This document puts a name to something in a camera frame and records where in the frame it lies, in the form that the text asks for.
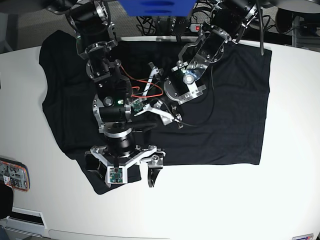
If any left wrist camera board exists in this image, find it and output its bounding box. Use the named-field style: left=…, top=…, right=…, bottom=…
left=132, top=98, right=144, bottom=113

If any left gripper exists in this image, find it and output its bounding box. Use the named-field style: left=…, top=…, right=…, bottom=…
left=132, top=62, right=183, bottom=129

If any white tray with black slot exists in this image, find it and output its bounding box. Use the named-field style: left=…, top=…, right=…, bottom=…
left=5, top=207, right=47, bottom=238

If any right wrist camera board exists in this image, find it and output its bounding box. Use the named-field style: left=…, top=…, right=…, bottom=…
left=106, top=166, right=128, bottom=184

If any small printed package corner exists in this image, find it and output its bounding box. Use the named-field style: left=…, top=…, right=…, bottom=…
left=292, top=233, right=314, bottom=240

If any white power strip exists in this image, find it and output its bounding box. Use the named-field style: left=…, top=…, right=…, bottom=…
left=189, top=23, right=202, bottom=33

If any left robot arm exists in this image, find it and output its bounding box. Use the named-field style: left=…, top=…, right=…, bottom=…
left=132, top=0, right=261, bottom=128

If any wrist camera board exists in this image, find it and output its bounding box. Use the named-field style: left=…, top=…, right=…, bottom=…
left=106, top=166, right=128, bottom=184
left=132, top=98, right=144, bottom=113

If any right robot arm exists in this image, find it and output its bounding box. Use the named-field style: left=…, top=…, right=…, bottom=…
left=39, top=0, right=166, bottom=189

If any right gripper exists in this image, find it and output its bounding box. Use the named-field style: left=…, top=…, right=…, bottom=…
left=84, top=132, right=165, bottom=188

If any black T-shirt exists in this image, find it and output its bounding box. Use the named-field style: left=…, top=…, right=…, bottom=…
left=39, top=30, right=272, bottom=195

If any black round object at left edge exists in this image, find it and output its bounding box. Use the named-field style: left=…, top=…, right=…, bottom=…
left=0, top=183, right=14, bottom=219

